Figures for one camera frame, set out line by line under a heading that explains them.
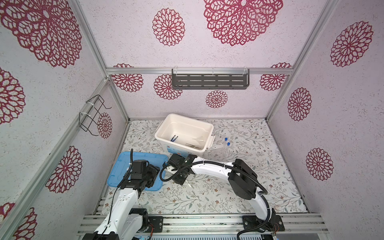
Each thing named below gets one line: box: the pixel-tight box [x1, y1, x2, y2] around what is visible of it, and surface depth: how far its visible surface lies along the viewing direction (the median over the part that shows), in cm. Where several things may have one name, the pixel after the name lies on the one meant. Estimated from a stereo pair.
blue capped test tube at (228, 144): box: [227, 142, 231, 158], surface depth 102 cm
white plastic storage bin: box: [155, 113, 216, 157], surface depth 102 cm
